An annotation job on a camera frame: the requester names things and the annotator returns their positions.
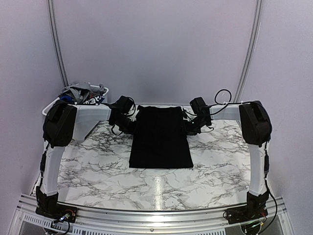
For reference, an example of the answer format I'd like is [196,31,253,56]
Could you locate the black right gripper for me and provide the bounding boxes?
[179,116,209,136]

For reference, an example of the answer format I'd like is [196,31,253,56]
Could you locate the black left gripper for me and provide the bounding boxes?
[113,115,141,135]

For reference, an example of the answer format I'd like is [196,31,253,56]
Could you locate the black trousers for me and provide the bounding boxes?
[129,106,194,169]

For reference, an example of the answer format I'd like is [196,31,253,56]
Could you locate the grey garment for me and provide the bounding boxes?
[59,83,109,105]

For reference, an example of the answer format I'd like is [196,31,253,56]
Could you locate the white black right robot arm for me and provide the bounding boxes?
[184,97,272,219]

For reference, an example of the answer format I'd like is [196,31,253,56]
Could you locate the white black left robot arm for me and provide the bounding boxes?
[36,96,135,218]

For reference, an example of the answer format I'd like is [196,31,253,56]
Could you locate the white plastic laundry basket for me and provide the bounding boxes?
[42,96,111,142]

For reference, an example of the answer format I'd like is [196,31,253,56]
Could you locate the blue white printed garment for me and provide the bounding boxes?
[81,95,106,105]

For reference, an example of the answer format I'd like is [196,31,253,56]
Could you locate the royal blue garment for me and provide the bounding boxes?
[59,95,73,103]

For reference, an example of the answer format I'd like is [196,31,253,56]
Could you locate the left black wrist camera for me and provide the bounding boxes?
[114,95,136,117]

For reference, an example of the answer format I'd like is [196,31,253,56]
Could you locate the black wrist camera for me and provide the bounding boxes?
[114,95,136,117]
[189,97,210,115]

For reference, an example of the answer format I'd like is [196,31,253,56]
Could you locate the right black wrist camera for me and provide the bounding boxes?
[189,97,210,115]

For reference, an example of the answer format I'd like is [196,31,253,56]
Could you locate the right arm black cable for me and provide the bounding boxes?
[214,88,233,108]

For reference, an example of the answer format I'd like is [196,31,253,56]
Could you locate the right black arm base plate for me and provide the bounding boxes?
[223,206,268,224]

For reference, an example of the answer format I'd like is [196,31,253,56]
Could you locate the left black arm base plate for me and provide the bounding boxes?
[35,204,78,223]

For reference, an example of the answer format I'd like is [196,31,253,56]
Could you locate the right aluminium frame post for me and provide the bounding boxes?
[233,0,264,102]

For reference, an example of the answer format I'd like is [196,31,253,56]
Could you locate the aluminium frame post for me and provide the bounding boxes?
[233,0,264,102]
[46,0,69,87]

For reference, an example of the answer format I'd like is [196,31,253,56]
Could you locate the left aluminium frame post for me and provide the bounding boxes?
[46,0,69,87]

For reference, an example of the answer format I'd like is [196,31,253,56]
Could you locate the aluminium front rail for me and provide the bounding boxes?
[8,194,295,235]

